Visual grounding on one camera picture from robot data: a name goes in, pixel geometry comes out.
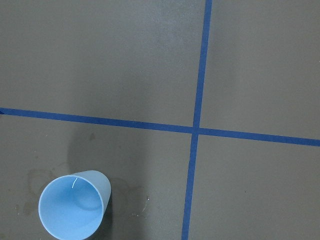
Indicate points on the light blue plastic cup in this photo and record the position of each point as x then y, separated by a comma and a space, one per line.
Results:
72, 207

